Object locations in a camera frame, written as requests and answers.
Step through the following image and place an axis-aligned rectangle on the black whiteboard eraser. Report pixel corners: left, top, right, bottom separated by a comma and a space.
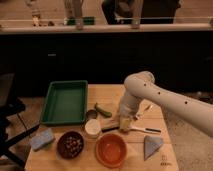
101, 122, 119, 133

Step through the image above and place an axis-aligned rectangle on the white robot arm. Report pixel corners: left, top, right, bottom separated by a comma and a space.
118, 71, 213, 137

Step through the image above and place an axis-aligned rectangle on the red orange bowl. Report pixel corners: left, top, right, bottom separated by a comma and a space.
95, 134, 127, 168

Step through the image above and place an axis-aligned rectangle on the dark bowl with nuts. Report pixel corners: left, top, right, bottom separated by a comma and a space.
57, 131, 84, 159

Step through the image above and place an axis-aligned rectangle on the green pepper toy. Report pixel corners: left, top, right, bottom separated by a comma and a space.
94, 103, 112, 118

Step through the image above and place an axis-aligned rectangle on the small metal spoon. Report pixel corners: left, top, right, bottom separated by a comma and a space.
133, 105, 153, 120

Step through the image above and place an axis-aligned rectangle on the white round container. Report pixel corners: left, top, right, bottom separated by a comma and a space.
85, 119, 101, 138

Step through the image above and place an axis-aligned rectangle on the grey triangular cloth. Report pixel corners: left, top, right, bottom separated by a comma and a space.
144, 136, 164, 160

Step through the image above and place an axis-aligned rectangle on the small dark round cup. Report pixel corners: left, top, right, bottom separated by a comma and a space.
86, 109, 98, 120

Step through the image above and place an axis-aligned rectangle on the green plastic tray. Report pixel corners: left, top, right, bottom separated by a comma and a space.
40, 80, 88, 126

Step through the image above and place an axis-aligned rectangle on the blue sponge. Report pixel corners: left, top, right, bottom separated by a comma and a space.
30, 129, 55, 151

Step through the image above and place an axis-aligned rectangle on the black chair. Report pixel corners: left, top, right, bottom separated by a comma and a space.
0, 73, 40, 168

